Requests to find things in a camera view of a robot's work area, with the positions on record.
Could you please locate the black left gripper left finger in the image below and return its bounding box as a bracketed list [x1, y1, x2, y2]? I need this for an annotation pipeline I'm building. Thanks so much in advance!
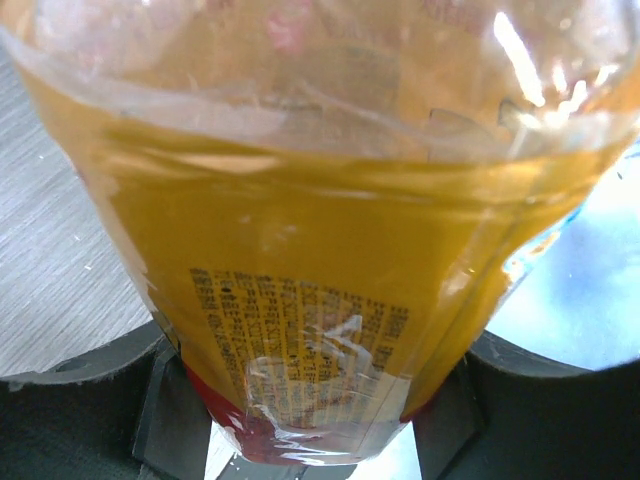
[1, 323, 212, 479]

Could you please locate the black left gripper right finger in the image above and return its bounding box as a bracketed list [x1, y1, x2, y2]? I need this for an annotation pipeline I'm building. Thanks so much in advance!
[413, 334, 639, 479]

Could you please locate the amber drink bottle red label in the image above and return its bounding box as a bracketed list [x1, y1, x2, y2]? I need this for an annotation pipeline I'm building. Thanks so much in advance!
[1, 1, 639, 466]

